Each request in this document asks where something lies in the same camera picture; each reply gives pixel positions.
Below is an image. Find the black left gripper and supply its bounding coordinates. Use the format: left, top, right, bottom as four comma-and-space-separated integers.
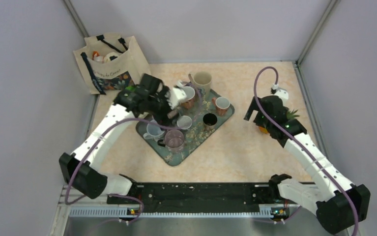
148, 87, 183, 131

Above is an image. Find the salmon pink text mug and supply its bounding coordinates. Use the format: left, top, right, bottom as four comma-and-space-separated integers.
212, 97, 231, 116

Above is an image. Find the grey blue glass mug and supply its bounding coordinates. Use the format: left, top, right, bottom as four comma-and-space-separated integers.
143, 119, 166, 141

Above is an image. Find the pink flower mug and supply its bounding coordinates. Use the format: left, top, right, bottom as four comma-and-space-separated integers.
181, 86, 196, 110

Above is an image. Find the small blue grey mug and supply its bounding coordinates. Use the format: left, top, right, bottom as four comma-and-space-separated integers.
176, 116, 193, 130

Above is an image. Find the brown dark mug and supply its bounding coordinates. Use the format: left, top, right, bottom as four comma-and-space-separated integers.
203, 113, 218, 131

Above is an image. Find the lilac purple mug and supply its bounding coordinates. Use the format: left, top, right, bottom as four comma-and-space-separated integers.
157, 130, 185, 153

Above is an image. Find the beige tall mug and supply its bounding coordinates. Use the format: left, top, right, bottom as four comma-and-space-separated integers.
188, 71, 212, 98

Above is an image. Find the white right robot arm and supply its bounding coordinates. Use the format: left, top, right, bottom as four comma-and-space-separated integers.
245, 95, 371, 235

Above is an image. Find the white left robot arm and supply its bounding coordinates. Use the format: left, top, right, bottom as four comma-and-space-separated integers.
59, 74, 194, 205

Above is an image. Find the green spiky plant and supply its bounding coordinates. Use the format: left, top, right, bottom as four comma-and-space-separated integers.
286, 109, 300, 120

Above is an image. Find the beige tote bag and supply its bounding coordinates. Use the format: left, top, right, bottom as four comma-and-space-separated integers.
73, 32, 151, 95

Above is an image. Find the blue floral tray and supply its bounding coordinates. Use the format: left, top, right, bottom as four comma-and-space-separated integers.
136, 88, 235, 166

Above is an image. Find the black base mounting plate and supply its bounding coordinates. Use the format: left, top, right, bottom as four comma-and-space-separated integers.
106, 182, 301, 214

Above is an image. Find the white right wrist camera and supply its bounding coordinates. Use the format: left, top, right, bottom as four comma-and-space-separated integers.
271, 84, 289, 104

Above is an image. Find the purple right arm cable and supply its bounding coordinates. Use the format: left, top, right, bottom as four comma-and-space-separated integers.
253, 66, 360, 236

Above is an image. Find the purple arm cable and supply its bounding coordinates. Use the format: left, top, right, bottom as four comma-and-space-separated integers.
64, 83, 205, 225
253, 66, 360, 236

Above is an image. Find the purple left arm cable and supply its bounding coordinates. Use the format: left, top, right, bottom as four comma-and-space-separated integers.
64, 83, 205, 225

